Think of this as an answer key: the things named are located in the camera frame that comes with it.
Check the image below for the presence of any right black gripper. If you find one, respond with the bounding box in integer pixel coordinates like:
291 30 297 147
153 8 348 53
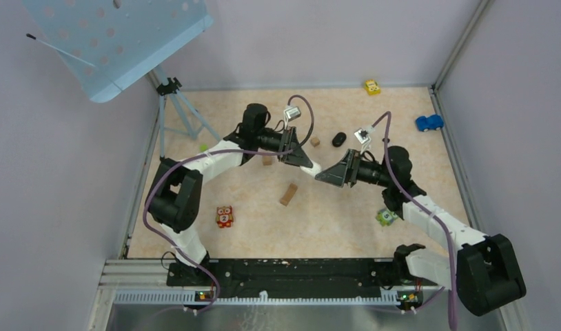
316 148 393 188

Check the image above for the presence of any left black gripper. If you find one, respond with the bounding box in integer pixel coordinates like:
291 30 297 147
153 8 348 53
255 126 313 168

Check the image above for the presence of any white earbud charging case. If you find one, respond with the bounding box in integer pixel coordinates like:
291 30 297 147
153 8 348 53
299 162 323 178

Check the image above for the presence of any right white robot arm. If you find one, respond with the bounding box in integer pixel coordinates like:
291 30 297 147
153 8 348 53
315 146 527 317

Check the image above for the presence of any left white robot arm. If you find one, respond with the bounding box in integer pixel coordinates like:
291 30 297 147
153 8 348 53
145 103 321 285

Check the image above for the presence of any black oval charging case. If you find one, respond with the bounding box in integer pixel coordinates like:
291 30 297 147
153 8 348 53
331 132 347 148

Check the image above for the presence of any small wooden cube far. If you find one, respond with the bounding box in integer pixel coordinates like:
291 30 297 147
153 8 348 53
309 137 320 147

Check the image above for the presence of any small wooden cube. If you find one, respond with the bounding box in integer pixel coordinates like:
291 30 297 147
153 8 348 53
262 156 274 166
309 137 320 147

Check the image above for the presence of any small wooden cube near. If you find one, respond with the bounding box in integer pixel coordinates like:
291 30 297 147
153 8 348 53
262 156 274 166

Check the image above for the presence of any wooden arch block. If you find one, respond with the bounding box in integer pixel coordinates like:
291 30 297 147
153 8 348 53
279 183 298 206

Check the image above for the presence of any green owl number block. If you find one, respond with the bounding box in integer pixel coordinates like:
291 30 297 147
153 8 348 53
376 208 398 227

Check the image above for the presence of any yellow toy car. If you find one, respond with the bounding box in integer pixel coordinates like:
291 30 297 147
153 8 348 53
364 79 381 96

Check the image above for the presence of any red owl number block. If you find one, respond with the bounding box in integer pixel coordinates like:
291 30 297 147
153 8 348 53
216 205 234 228

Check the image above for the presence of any blue toy car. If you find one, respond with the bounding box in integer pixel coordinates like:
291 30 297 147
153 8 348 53
415 114 445 132

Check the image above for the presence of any light blue tripod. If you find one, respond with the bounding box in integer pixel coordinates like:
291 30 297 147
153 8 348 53
149 65 221 159

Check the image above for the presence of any light blue perforated stand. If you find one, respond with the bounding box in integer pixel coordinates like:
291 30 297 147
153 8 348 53
23 0 214 103

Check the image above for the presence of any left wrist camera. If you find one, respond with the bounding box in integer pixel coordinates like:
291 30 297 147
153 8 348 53
283 105 302 123

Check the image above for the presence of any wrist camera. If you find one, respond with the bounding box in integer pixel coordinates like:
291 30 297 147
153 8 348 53
354 126 374 145
283 105 302 123

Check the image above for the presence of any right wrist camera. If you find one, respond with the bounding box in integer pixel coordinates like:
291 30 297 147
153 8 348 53
354 126 374 145

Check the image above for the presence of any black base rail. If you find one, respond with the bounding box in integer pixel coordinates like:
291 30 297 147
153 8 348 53
166 258 402 299

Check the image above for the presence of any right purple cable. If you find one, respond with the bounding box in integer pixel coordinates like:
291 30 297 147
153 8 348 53
371 111 460 331

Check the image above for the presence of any purple cable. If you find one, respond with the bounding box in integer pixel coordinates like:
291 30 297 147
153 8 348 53
142 94 315 312
371 111 460 331

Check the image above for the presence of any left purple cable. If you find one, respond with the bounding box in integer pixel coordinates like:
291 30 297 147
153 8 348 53
142 94 315 312

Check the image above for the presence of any white slotted cable duct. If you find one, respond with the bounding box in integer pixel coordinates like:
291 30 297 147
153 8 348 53
114 290 400 306

